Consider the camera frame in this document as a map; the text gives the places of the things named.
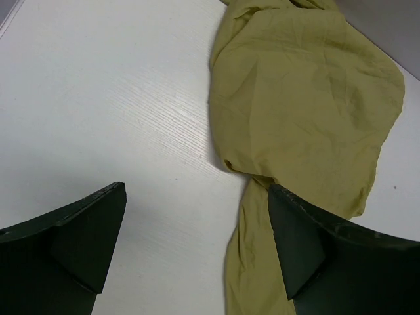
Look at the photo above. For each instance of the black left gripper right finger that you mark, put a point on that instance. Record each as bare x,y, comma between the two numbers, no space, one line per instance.
332,266

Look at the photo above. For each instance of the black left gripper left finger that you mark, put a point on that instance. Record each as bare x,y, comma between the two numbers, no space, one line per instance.
57,263

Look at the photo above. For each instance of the olive yellow jacket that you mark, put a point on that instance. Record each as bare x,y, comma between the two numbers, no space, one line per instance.
300,98

